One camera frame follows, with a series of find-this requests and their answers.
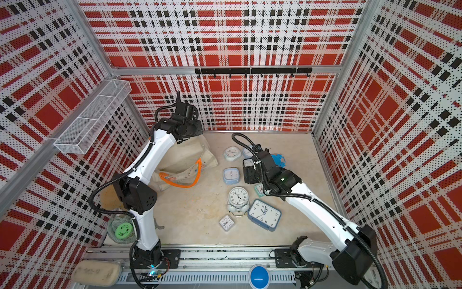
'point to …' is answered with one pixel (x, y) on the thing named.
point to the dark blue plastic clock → (264, 215)
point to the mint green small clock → (258, 189)
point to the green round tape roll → (124, 230)
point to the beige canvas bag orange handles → (182, 165)
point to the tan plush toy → (109, 200)
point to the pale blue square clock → (231, 176)
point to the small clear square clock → (226, 223)
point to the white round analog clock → (238, 197)
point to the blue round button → (259, 277)
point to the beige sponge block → (94, 273)
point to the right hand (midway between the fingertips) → (255, 169)
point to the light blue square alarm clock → (247, 153)
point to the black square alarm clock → (248, 162)
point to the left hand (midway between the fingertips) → (201, 128)
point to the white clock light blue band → (232, 153)
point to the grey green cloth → (117, 220)
